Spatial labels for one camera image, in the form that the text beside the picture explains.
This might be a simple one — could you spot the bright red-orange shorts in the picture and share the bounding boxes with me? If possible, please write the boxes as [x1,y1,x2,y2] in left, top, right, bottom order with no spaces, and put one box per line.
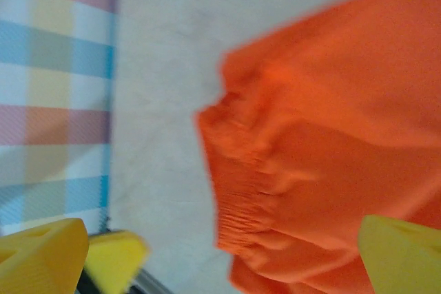
[194,0,441,294]

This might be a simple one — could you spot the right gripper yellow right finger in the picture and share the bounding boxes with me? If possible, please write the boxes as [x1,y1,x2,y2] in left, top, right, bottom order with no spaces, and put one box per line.
[358,214,441,294]

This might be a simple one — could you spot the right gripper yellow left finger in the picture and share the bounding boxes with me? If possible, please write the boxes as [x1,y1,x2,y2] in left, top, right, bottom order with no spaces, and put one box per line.
[0,218,90,294]

